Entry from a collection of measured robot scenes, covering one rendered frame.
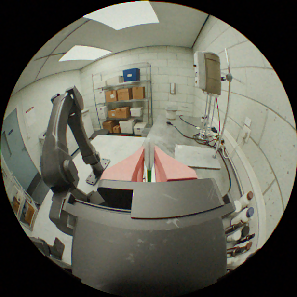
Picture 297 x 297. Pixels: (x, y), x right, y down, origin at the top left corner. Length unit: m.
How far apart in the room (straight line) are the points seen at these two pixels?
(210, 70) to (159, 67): 2.15
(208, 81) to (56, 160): 0.55
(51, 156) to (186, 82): 2.54
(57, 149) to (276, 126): 0.71
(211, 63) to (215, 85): 0.11
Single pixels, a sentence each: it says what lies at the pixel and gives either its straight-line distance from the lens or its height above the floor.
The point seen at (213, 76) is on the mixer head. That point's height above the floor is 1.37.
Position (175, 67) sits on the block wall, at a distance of 2.57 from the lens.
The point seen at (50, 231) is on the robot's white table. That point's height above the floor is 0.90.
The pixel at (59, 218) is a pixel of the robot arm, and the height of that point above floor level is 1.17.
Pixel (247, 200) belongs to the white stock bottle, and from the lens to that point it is 0.50.
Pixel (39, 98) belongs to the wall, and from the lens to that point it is 3.10.
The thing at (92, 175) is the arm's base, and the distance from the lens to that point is 0.59.
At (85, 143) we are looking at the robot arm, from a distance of 0.44.
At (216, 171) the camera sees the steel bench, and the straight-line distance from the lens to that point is 0.62.
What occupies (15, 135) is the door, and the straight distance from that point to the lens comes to 2.92.
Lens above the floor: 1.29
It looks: 36 degrees down
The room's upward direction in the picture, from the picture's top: 3 degrees counter-clockwise
